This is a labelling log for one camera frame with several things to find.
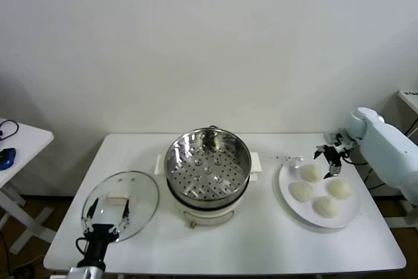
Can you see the white table with label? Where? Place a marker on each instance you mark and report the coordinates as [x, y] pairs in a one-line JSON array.
[[408, 101]]

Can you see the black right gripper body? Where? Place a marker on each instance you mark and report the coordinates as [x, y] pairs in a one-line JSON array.
[[334, 154]]

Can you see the steel perforated steamer basket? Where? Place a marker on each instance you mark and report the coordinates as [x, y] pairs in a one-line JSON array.
[[183, 168]]

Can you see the small white side table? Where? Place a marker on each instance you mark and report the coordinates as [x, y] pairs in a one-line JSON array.
[[29, 138]]

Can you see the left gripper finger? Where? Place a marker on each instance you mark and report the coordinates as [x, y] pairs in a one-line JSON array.
[[125, 210], [92, 208]]

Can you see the blue object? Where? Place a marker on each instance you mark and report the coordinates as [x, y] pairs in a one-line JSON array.
[[6, 158]]

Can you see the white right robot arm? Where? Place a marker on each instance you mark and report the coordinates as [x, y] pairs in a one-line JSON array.
[[385, 148]]

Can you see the round glass pot lid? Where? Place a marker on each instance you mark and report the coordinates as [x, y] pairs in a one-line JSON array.
[[143, 190]]

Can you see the cream electric cooker base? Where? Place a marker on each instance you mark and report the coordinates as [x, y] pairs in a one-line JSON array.
[[209, 213]]

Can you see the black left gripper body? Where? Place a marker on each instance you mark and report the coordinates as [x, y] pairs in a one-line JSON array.
[[98, 236]]

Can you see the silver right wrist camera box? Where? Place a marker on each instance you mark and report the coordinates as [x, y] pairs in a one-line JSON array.
[[333, 138]]

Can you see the large white plate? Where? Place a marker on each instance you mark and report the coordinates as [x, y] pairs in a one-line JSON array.
[[289, 177]]

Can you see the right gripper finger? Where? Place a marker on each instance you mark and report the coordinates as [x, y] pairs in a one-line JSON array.
[[334, 168], [319, 148]]

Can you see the white steamed baozi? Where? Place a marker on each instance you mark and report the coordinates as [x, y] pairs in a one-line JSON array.
[[326, 207], [302, 191], [339, 189], [311, 173]]

